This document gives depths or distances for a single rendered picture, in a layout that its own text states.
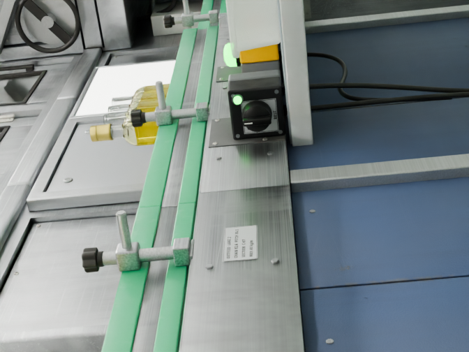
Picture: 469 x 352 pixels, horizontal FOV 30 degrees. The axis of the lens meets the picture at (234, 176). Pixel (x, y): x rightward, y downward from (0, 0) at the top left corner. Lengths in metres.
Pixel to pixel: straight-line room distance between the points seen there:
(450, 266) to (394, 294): 0.08
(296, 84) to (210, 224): 0.29
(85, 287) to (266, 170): 0.54
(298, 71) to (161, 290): 0.42
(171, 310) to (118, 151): 1.14
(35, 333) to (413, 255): 0.72
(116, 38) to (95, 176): 1.05
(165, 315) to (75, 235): 0.87
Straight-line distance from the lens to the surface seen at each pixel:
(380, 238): 1.07
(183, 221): 1.14
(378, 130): 1.36
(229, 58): 1.59
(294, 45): 1.25
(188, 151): 1.35
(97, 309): 1.56
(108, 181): 1.94
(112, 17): 2.94
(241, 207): 1.12
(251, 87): 1.29
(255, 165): 1.23
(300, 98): 1.29
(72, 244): 1.78
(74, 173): 2.01
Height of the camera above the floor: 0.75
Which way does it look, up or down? 4 degrees up
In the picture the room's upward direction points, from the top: 95 degrees counter-clockwise
